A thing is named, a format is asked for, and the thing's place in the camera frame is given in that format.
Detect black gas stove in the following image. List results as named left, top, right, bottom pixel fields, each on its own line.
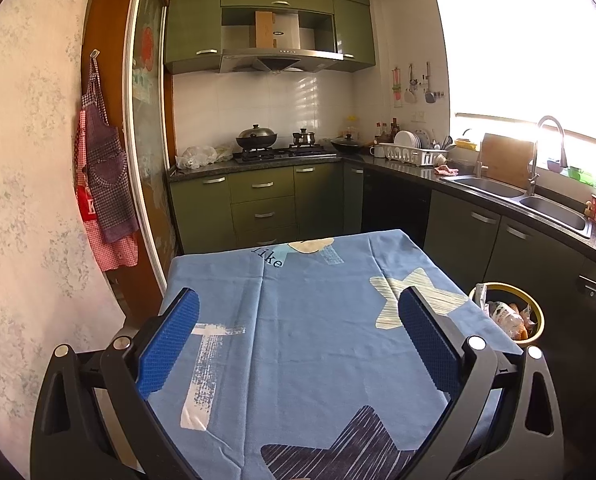
left=234, top=145, right=339, bottom=163

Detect sauce bottles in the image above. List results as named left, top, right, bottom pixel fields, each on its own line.
left=375, top=119, right=401, bottom=143

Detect green plastic container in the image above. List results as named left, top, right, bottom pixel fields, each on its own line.
left=568, top=165, right=596, bottom=189

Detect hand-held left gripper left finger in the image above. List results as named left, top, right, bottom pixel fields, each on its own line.
left=30, top=287, right=202, bottom=480

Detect hanging kitchen utensils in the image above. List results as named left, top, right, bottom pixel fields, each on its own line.
left=392, top=62, right=447, bottom=108

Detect white plates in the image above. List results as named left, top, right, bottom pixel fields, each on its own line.
left=394, top=130, right=431, bottom=150

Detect black wok with lid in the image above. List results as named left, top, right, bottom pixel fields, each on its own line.
left=236, top=124, right=279, bottom=150

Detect dark kitchen countertop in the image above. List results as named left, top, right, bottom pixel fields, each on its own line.
left=168, top=152, right=596, bottom=263

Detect crumpled clear plastic bag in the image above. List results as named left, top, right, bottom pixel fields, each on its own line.
left=176, top=145, right=233, bottom=170

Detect steel double sink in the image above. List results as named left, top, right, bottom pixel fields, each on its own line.
left=440, top=175, right=594, bottom=238

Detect yellow rimmed black trash bin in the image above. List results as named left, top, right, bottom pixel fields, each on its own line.
left=469, top=282, right=545, bottom=347

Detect dark base cabinets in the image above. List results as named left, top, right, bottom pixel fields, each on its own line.
left=363, top=167, right=596, bottom=411

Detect red checked apron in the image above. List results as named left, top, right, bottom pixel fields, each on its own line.
left=74, top=107, right=139, bottom=272

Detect printed sliding glass door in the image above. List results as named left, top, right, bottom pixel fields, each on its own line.
left=128, top=0, right=179, bottom=281

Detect steel range hood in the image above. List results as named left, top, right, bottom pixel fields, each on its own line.
left=220, top=7, right=356, bottom=75

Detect wooden door frame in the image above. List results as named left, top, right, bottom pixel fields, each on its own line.
left=80, top=0, right=166, bottom=311

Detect white snack packet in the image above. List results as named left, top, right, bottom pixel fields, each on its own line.
left=487, top=301, right=526, bottom=341

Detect tall gooseneck steel faucet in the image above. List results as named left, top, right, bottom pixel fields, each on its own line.
left=527, top=116, right=569, bottom=197

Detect green base cabinets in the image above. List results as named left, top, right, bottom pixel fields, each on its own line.
left=169, top=162, right=365, bottom=257

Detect bright window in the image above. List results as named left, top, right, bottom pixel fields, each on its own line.
left=433, top=0, right=596, bottom=146

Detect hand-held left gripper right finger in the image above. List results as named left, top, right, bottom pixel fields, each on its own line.
left=397, top=286, right=565, bottom=480

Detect white dish rack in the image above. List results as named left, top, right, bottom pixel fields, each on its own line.
left=379, top=142, right=449, bottom=167

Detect small wooden board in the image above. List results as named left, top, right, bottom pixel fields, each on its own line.
left=255, top=11, right=277, bottom=48

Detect black lidded frying pan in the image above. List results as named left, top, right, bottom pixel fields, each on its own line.
left=330, top=134, right=366, bottom=155

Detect wooden cutting board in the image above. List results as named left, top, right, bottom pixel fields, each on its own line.
left=479, top=133, right=535, bottom=190

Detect blue star print tablecloth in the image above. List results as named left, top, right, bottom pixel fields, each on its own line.
left=142, top=229, right=524, bottom=480

